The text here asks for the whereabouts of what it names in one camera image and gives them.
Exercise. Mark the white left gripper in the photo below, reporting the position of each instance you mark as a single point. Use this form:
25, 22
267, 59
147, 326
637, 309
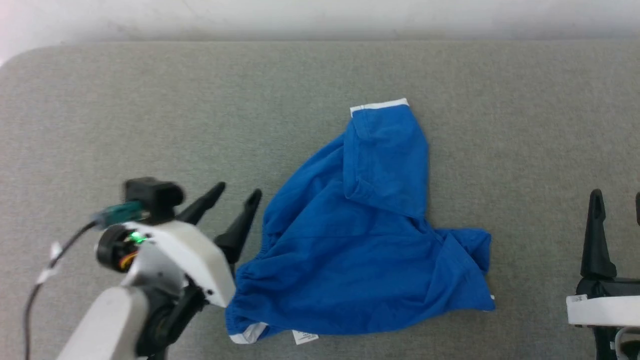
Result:
192, 260

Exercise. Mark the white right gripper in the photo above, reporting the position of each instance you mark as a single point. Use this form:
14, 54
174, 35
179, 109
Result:
607, 310

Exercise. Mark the blue and white basketball shorts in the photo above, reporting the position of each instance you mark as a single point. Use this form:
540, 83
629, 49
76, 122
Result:
350, 260

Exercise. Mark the grey fabric sofa seat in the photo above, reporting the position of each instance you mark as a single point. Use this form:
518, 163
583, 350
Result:
150, 110

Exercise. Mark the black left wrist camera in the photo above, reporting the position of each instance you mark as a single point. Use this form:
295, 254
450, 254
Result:
152, 195

